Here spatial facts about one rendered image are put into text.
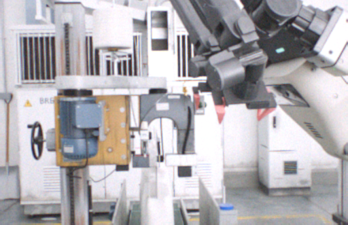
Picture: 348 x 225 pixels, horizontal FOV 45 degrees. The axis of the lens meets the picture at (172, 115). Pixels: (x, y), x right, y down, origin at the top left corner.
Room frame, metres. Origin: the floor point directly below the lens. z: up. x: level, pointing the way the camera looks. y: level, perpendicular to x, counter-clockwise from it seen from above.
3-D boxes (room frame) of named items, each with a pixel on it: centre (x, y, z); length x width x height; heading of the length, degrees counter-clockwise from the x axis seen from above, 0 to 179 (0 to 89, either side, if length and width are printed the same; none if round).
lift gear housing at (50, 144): (1.96, 0.55, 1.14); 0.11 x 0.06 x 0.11; 3
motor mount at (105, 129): (1.82, 0.30, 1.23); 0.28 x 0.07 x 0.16; 3
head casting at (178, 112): (2.04, 0.03, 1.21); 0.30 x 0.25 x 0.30; 3
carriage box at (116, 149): (1.99, 0.37, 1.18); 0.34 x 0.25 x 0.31; 93
